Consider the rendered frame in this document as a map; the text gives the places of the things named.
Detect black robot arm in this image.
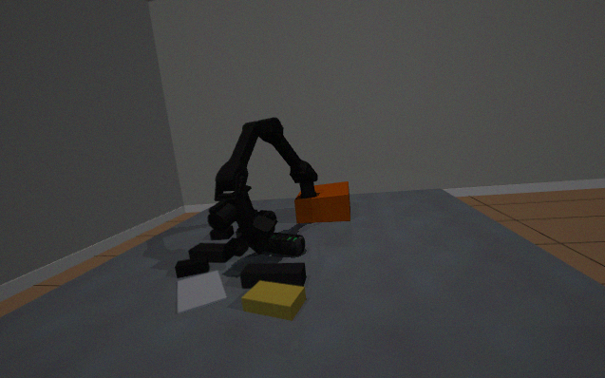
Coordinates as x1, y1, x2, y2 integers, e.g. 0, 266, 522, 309
207, 118, 318, 239

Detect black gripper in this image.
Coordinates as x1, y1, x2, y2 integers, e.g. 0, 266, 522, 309
223, 207, 270, 256

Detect yellow rectangular block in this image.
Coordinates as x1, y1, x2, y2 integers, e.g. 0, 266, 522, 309
241, 281, 306, 321

